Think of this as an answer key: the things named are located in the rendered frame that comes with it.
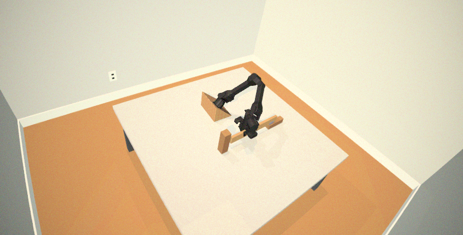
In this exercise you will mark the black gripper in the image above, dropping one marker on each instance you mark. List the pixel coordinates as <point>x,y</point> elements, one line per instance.
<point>243,126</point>

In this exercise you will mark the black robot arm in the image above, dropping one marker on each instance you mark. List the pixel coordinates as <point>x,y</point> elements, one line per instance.
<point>256,108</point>

